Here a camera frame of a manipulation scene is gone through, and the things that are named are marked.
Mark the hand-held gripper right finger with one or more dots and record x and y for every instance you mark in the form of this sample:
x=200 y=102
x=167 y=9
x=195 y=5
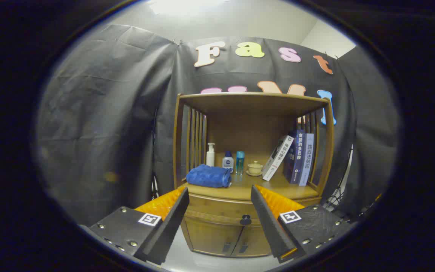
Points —
x=268 y=223

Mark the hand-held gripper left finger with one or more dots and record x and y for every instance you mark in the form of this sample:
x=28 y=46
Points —
x=172 y=223

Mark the black round drawer knob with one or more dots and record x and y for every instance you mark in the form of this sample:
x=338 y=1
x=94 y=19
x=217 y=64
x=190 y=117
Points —
x=245 y=220

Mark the wooden drawer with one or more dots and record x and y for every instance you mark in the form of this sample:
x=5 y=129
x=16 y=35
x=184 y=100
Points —
x=217 y=209

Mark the wooden countertop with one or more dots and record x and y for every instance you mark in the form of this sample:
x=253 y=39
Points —
x=240 y=189

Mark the wooden cabinet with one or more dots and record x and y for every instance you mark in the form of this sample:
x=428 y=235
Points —
x=240 y=104

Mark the beige lidded teacup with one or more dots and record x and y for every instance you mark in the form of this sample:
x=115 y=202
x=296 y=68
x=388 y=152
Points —
x=255 y=168

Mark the blue rolled towel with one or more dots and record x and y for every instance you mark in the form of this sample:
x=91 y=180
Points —
x=208 y=176

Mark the white book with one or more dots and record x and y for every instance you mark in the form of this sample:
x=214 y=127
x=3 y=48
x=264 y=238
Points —
x=278 y=158

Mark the clear blue bottle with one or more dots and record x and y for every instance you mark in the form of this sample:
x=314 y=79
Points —
x=240 y=162

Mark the dark blue book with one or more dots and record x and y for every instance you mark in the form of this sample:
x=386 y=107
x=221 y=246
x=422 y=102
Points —
x=296 y=158

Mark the white lotion bottle blue cap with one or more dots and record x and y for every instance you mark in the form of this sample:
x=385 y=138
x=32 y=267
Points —
x=228 y=163

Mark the pale blue book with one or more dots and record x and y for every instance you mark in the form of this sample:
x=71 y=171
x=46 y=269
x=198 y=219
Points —
x=307 y=158

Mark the white pump bottle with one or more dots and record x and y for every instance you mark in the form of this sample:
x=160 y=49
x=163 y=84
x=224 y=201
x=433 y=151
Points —
x=210 y=156

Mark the black metal stand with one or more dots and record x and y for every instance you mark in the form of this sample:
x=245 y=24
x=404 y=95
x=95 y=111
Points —
x=338 y=190

